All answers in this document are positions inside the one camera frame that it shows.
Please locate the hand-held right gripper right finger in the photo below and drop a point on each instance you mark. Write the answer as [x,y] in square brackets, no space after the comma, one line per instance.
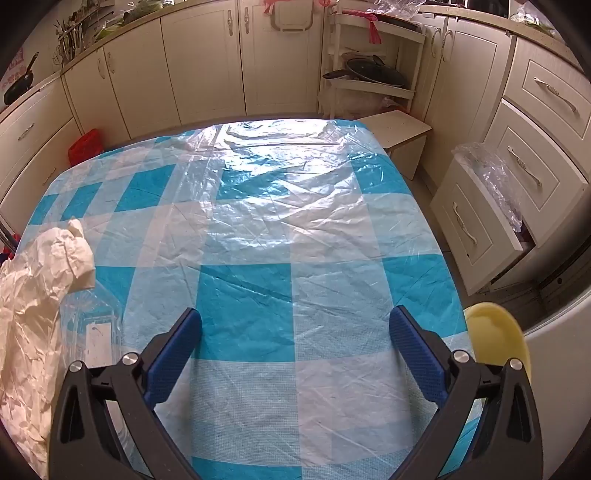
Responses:
[415,350]

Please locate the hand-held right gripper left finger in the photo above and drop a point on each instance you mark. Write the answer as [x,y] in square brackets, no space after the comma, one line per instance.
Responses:
[173,360]

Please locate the clear plastic bottle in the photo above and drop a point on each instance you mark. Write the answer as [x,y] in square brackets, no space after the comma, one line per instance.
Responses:
[99,337]

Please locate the yellow plastic bin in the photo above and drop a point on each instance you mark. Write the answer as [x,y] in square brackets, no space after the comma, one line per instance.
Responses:
[494,332]

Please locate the white paper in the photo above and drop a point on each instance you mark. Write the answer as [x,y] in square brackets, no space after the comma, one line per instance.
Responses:
[32,323]

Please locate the open cream drawer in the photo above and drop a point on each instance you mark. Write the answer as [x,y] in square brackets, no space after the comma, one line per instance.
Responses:
[466,221]

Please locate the white door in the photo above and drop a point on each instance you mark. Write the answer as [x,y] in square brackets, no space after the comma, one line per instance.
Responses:
[563,369]

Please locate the blue checkered plastic tablecloth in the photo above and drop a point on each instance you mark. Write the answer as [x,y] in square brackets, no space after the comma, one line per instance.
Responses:
[277,230]

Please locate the clear plastic bag in drawer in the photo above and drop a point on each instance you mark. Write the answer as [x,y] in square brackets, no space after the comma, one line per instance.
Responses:
[489,175]

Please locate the white wooden stool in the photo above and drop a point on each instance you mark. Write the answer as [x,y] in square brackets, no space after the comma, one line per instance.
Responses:
[397,127]

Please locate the red plastic basket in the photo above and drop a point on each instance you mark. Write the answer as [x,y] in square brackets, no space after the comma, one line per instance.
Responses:
[85,147]

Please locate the cream kitchen cabinets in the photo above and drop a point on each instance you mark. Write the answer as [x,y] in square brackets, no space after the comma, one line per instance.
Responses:
[203,60]

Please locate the black frying pan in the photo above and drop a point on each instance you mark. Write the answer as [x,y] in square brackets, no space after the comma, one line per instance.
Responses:
[16,90]

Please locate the white shelf rack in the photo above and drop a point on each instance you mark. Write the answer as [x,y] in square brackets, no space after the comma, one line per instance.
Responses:
[339,46]

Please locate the red plastic bag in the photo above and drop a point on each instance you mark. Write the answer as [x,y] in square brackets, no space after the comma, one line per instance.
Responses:
[270,5]
[373,27]

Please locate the dark baking tray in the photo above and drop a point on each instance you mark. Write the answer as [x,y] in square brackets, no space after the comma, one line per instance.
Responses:
[404,23]

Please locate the metal utensil rack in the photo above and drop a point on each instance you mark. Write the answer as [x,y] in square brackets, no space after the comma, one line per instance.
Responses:
[71,39]

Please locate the crumpled clear plastic bag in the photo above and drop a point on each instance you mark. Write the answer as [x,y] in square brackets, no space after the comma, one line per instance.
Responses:
[397,7]

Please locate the white hanging bin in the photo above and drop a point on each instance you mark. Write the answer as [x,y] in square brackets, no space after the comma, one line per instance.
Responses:
[292,23]

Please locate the green vegetables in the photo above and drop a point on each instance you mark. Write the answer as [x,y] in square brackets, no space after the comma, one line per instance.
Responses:
[138,7]

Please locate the red patterned wall sticker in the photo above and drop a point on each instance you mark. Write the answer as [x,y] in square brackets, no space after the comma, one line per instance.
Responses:
[11,69]

